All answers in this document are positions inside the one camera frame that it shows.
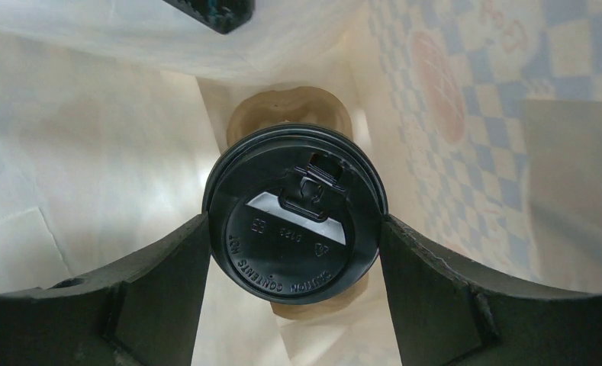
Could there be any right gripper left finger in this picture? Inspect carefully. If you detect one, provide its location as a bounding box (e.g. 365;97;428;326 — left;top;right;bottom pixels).
0;214;211;365

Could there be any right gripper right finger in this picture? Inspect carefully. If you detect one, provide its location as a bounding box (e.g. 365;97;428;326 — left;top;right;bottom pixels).
379;216;602;365

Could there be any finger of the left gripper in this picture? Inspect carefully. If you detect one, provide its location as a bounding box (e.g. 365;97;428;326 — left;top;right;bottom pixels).
164;0;256;34

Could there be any black plastic cup lid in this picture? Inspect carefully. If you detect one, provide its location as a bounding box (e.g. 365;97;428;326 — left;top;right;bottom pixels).
202;124;388;305

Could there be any paper takeout bag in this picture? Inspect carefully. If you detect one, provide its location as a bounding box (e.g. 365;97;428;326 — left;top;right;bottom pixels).
0;1;602;365

